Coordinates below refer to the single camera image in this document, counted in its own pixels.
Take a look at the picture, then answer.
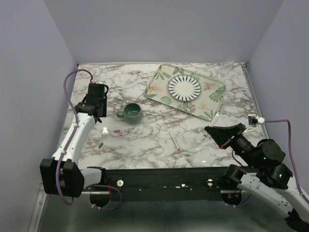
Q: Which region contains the green ceramic mug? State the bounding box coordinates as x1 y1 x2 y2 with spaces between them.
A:
116 103 143 125

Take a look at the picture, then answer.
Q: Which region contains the white pen pink tip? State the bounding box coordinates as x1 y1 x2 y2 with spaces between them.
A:
169 132 180 151

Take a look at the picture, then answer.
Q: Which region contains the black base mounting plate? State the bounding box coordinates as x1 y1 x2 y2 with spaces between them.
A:
78 166 244 203

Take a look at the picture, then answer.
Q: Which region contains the clear glass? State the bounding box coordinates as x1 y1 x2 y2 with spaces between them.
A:
219 55 235 77

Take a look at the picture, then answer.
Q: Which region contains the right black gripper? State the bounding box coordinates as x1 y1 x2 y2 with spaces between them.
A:
205 121 259 168

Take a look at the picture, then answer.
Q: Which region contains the floral leaf tray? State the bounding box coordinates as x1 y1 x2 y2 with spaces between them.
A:
144 63 226 121

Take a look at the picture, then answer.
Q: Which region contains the striped blue white plate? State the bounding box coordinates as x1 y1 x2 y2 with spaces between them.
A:
168 74 201 102

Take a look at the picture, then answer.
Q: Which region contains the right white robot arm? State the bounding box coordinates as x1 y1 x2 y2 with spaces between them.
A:
204 123 309 232

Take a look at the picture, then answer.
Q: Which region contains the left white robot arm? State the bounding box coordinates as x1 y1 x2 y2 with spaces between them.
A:
40 83 109 198

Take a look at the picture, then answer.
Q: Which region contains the white pen green tip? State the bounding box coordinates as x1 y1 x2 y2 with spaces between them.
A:
211 114 219 126

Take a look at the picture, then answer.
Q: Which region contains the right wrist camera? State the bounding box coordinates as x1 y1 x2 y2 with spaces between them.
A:
248 114 265 127

